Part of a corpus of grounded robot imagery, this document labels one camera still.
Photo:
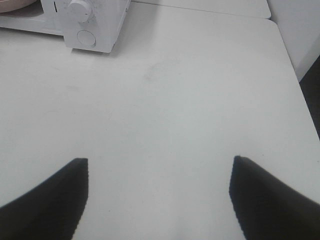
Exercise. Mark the pink plate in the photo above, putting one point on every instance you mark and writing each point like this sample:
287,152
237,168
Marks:
12,5

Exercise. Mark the white microwave oven body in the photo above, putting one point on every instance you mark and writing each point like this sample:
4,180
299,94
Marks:
51,17

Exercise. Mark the round white door button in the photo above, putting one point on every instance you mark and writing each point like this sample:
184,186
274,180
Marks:
86,38

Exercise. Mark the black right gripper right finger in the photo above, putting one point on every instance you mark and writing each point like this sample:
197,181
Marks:
268,209

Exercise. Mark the lower white timer knob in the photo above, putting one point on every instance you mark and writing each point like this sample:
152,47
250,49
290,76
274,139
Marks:
80,10

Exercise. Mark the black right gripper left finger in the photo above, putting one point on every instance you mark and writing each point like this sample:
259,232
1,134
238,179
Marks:
50,211

